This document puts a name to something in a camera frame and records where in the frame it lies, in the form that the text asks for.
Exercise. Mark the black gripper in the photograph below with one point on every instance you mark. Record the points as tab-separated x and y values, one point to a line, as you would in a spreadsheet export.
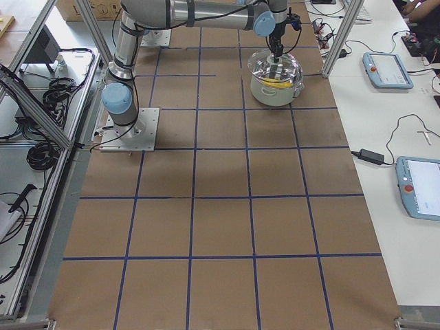
278	33

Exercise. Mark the glass pot lid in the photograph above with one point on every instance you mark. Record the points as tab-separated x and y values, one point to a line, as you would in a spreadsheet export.
261	65

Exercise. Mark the yellow corn cob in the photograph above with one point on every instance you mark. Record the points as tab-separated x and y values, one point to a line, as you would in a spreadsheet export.
279	84

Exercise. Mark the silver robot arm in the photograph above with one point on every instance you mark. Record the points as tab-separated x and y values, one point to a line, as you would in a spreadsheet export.
147	22

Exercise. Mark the pale green cooking pot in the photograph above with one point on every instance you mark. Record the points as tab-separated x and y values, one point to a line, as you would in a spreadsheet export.
272	96

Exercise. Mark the blue teach pendant tablet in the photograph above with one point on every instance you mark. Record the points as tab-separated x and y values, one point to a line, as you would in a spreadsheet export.
386	71

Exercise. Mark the black power adapter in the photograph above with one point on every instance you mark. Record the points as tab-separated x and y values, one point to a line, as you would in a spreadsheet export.
371	156

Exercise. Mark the cardboard box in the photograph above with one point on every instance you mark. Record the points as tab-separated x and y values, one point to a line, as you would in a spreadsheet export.
103	10

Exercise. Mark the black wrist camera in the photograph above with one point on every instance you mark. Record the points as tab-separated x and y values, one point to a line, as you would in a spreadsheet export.
294	20

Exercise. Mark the aluminium frame post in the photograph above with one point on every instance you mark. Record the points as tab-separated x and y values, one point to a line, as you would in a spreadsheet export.
341	36

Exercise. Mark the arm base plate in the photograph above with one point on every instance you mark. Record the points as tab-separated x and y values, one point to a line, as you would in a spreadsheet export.
140	138
160	38

